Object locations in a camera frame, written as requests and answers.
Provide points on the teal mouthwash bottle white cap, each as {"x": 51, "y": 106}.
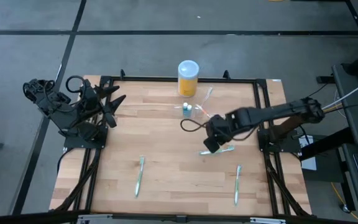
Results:
{"x": 185, "y": 105}
{"x": 189, "y": 108}

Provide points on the green toothbrush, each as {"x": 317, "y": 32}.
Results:
{"x": 225, "y": 150}
{"x": 237, "y": 185}
{"x": 139, "y": 177}

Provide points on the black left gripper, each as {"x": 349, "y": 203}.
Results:
{"x": 92, "y": 95}

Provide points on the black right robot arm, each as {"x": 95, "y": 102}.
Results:
{"x": 275, "y": 113}

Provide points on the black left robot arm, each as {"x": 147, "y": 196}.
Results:
{"x": 57, "y": 115}

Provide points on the white and yellow canister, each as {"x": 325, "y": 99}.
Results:
{"x": 187, "y": 84}

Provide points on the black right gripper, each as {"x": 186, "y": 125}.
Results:
{"x": 219, "y": 127}

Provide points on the black aluminium table frame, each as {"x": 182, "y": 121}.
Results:
{"x": 151, "y": 78}

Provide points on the black camera mount rail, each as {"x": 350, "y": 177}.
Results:
{"x": 26, "y": 217}

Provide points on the white paper sheet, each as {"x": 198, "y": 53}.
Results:
{"x": 309, "y": 163}

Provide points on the clear acrylic organizer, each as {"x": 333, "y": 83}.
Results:
{"x": 178, "y": 108}

